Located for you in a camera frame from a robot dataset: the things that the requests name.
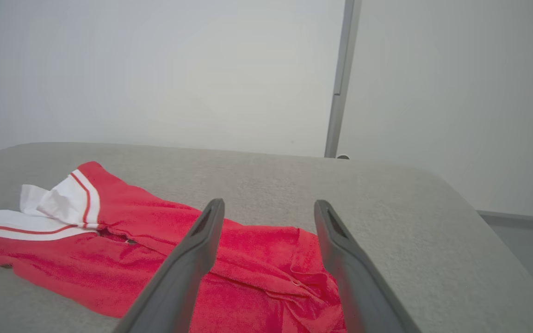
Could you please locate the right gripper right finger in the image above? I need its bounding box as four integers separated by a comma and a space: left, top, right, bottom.
314, 199, 422, 333

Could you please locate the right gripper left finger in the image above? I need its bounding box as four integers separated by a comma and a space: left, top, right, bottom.
113, 198, 226, 333

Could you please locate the red and white jersey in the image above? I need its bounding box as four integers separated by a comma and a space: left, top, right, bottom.
0, 160, 347, 333

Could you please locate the wall baseboard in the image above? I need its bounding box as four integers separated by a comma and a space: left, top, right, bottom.
477, 210, 533, 228

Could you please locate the vertical wall joint strip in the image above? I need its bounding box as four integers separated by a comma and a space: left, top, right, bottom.
324, 0, 362, 159

